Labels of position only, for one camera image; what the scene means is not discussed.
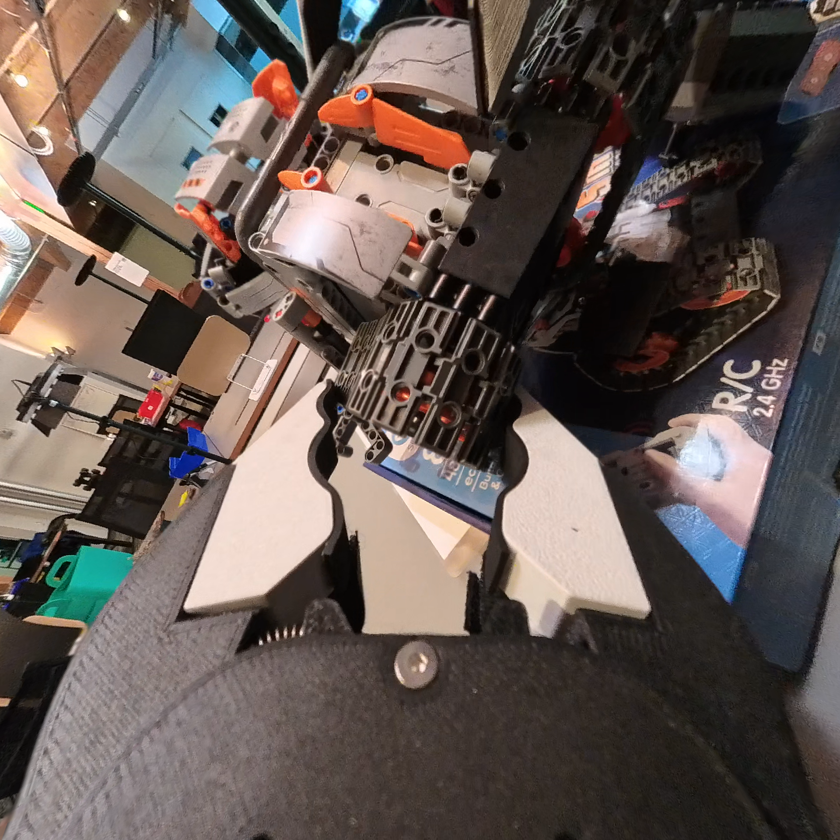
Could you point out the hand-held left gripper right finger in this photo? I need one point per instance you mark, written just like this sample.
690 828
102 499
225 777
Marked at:
571 525

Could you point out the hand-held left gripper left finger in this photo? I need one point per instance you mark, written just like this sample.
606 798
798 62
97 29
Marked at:
262 525

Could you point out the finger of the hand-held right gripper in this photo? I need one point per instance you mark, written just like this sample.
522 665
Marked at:
502 39

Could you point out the black orange tracked toy robot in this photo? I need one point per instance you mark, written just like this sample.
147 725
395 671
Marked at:
499 197

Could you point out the blue plastic bin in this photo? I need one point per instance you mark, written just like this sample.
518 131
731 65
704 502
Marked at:
190 453

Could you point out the white paper sheet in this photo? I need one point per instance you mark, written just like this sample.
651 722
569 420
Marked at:
439 525

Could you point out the black mesh office chair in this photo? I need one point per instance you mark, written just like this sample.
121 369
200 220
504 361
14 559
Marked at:
124 499

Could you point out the white document stand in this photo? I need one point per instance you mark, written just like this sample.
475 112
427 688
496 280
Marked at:
266 374

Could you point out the beige board panel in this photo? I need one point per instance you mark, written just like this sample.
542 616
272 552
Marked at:
213 354

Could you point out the green fabric bag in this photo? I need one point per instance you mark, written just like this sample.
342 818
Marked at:
92 584

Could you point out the blue robot kit box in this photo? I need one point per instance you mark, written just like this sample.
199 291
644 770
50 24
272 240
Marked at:
754 459

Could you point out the black board panel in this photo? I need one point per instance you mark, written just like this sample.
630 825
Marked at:
161 328

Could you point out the black wooden chair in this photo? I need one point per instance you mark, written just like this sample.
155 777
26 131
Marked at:
33 656

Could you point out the white pillar notice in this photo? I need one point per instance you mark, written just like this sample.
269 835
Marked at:
126 269

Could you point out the black floor lamp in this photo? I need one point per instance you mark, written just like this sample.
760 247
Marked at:
84 270
73 180

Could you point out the black camera rig stand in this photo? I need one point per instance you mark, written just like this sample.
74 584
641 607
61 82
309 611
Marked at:
49 394

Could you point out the silver air duct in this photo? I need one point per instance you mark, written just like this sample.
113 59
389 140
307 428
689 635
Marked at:
13 249

